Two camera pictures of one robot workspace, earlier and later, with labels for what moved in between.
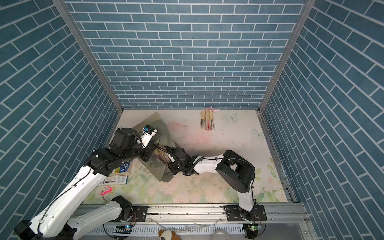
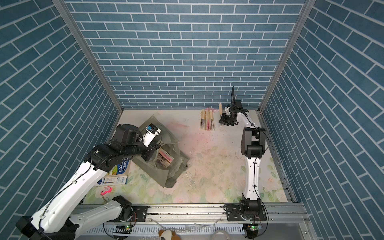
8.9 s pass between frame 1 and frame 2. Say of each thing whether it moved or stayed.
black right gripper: moved
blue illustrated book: stayed
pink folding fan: stayed
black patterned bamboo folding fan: stayed
